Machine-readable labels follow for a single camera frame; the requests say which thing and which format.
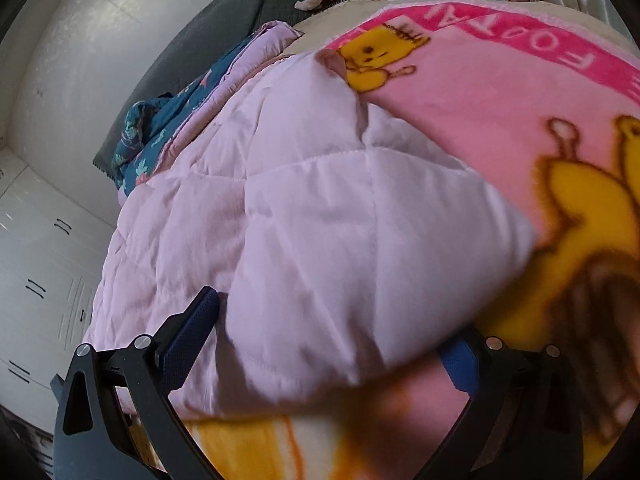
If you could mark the pink bear printed blanket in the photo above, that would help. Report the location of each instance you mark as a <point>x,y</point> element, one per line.
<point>500,110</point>

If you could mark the white wardrobe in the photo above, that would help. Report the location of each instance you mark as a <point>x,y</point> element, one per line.
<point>45,270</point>

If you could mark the beige bed cover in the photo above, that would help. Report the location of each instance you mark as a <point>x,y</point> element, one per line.
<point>345,12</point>

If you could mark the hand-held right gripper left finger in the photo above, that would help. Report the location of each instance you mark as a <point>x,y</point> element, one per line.
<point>192,332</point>

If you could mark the pink quilted jacket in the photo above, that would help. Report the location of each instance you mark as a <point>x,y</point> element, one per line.
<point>310,240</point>

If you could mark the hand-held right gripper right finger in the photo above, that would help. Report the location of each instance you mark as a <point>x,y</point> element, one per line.
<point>457,366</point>

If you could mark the blue floral folded quilt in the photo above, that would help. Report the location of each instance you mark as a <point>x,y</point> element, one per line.
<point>200,95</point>

